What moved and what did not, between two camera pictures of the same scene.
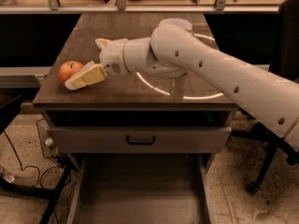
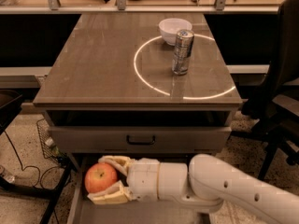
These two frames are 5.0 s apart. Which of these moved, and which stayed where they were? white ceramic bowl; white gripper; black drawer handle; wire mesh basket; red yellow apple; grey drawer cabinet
Moved: white gripper; red yellow apple
Stayed: grey drawer cabinet; black drawer handle; white ceramic bowl; wire mesh basket
